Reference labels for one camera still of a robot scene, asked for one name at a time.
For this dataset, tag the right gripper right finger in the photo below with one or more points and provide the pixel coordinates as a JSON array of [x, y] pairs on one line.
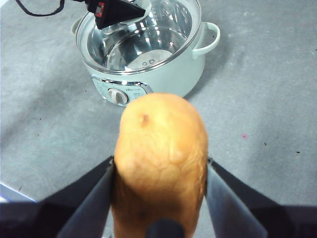
[[235, 213]]

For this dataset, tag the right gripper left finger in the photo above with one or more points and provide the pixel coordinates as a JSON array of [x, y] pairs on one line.
[[81, 213]]

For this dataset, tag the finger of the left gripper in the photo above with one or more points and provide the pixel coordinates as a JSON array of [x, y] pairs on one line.
[[116, 11]]

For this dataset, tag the brown potato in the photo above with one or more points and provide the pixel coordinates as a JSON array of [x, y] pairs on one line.
[[161, 161]]

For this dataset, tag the pale green electric cooking pot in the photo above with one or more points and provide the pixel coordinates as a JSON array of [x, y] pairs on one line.
[[173, 80]]

